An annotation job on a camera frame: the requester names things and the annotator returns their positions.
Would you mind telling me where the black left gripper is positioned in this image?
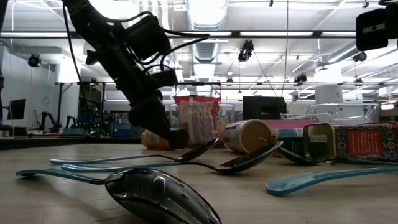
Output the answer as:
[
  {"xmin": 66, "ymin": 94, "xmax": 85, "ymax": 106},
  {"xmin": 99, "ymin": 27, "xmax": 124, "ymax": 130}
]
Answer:
[{"xmin": 85, "ymin": 40, "xmax": 180, "ymax": 141}]

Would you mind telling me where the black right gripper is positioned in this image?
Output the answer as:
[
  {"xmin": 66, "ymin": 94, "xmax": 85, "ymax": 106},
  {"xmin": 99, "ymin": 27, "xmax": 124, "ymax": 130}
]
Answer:
[{"xmin": 355, "ymin": 1, "xmax": 398, "ymax": 52}]

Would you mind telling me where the red snack bag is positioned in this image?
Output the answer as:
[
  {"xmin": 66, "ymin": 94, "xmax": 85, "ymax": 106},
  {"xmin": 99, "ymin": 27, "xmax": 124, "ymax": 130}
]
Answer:
[{"xmin": 172, "ymin": 95, "xmax": 222, "ymax": 146}]

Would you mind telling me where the black spoon teal handle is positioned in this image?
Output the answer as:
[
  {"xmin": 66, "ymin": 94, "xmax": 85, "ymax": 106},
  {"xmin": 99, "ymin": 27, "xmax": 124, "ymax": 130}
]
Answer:
[
  {"xmin": 15, "ymin": 167, "xmax": 223, "ymax": 224},
  {"xmin": 60, "ymin": 141, "xmax": 284, "ymax": 175},
  {"xmin": 49, "ymin": 138, "xmax": 220, "ymax": 166},
  {"xmin": 266, "ymin": 167, "xmax": 398, "ymax": 197}
]

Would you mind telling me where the spice jar gold lid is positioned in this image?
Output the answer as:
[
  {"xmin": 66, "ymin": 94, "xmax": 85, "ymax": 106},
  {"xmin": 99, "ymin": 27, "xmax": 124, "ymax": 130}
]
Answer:
[{"xmin": 221, "ymin": 119, "xmax": 274, "ymax": 154}]

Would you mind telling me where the red patterned tin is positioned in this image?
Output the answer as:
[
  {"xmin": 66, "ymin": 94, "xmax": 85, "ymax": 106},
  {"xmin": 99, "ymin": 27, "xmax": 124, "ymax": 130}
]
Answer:
[{"xmin": 303, "ymin": 121, "xmax": 398, "ymax": 162}]

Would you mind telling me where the green pepper tin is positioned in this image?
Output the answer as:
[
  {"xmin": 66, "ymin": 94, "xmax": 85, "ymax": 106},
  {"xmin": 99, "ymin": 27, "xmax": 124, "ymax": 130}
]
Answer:
[{"xmin": 277, "ymin": 136, "xmax": 308, "ymax": 156}]

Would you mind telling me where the black ceiling spotlight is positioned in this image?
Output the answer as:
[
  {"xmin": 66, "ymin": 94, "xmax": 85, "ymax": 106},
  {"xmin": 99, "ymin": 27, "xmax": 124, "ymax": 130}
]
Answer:
[
  {"xmin": 293, "ymin": 72, "xmax": 308, "ymax": 85},
  {"xmin": 237, "ymin": 39, "xmax": 255, "ymax": 63},
  {"xmin": 353, "ymin": 50, "xmax": 368, "ymax": 63},
  {"xmin": 27, "ymin": 53, "xmax": 42, "ymax": 68}
]

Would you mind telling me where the black shelving unit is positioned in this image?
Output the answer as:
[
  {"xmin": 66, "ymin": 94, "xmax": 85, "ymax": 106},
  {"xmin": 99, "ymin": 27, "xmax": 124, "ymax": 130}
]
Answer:
[{"xmin": 77, "ymin": 82, "xmax": 106, "ymax": 118}]

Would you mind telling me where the white column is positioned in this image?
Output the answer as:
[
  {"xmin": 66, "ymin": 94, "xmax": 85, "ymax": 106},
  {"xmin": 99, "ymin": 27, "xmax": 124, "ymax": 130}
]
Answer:
[{"xmin": 315, "ymin": 84, "xmax": 344, "ymax": 105}]

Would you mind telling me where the teal storage case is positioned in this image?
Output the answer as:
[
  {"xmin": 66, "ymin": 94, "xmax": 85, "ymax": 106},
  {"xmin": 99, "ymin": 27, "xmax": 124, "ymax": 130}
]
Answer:
[{"xmin": 61, "ymin": 128, "xmax": 85, "ymax": 137}]

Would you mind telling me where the clear plastic bin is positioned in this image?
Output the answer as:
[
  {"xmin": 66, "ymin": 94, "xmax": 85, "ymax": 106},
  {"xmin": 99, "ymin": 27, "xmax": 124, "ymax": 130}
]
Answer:
[
  {"xmin": 169, "ymin": 102, "xmax": 236, "ymax": 147},
  {"xmin": 280, "ymin": 103, "xmax": 381, "ymax": 126}
]

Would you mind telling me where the black overhead crossbar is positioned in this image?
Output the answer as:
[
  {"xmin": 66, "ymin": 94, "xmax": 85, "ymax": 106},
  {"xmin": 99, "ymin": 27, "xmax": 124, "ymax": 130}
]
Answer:
[{"xmin": 0, "ymin": 30, "xmax": 398, "ymax": 39}]

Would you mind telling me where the pink plastic bin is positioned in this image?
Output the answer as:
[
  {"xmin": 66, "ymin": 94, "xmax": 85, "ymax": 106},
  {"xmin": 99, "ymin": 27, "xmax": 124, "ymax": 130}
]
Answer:
[{"xmin": 264, "ymin": 119, "xmax": 320, "ymax": 131}]

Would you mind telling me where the black monitor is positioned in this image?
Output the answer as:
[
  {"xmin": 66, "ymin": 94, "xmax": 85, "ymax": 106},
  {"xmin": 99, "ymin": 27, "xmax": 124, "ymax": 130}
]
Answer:
[{"xmin": 6, "ymin": 98, "xmax": 27, "ymax": 121}]

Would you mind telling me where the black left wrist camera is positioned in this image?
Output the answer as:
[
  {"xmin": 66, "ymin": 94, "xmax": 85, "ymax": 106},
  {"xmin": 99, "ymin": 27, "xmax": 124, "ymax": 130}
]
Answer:
[{"xmin": 126, "ymin": 14, "xmax": 172, "ymax": 62}]

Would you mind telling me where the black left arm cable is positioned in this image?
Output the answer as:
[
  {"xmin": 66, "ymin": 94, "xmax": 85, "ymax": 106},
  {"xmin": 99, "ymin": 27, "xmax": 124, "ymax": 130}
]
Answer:
[{"xmin": 102, "ymin": 11, "xmax": 212, "ymax": 74}]

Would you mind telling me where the thin black cable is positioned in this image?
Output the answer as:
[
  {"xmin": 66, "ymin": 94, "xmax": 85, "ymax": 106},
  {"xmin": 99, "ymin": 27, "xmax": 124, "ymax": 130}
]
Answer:
[{"xmin": 62, "ymin": 2, "xmax": 82, "ymax": 86}]

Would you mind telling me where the silver ventilation duct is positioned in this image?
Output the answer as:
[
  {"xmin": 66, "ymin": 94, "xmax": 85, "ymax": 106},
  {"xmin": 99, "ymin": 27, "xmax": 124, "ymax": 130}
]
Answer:
[{"xmin": 185, "ymin": 0, "xmax": 230, "ymax": 31}]

